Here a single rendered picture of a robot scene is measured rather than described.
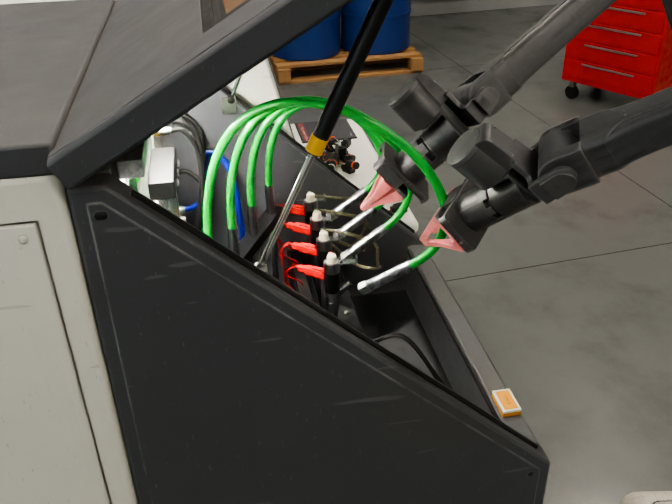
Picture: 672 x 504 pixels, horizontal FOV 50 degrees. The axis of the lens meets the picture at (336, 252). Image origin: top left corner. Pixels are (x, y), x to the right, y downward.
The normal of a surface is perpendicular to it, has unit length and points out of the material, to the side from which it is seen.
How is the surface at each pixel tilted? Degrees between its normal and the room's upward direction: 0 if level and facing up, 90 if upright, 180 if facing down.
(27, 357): 90
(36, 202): 90
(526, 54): 61
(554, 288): 0
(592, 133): 37
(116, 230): 90
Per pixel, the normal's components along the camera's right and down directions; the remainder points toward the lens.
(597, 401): -0.02, -0.86
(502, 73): 0.28, 0.03
